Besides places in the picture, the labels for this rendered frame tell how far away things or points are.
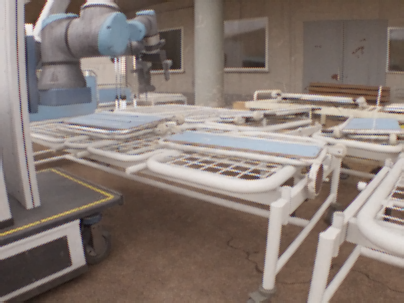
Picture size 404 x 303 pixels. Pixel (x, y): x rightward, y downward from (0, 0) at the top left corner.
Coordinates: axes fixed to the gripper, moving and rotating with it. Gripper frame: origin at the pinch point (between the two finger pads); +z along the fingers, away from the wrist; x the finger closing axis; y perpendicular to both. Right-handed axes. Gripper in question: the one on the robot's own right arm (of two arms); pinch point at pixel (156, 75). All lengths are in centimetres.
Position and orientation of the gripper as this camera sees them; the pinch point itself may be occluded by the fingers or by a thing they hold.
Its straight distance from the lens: 160.1
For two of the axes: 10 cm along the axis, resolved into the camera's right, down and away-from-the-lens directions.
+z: 1.0, 7.9, 6.0
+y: -4.8, 5.7, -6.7
